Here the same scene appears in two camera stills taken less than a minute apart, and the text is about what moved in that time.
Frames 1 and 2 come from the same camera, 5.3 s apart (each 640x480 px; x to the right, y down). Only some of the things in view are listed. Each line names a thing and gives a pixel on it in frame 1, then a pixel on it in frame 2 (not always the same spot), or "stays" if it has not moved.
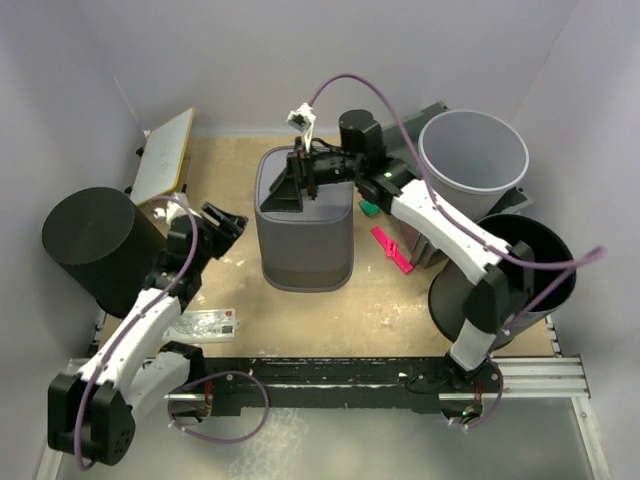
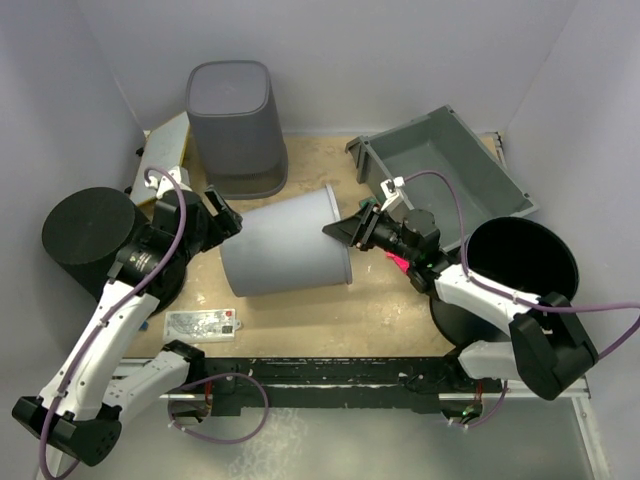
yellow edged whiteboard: (163, 157) stays
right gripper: (285, 192) to (346, 230)
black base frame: (229, 383) stays
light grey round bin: (471, 160) to (282, 247)
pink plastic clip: (392, 251) stays
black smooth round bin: (554, 282) stays
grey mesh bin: (309, 250) to (230, 108)
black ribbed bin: (105, 243) stays
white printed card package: (204, 325) stays
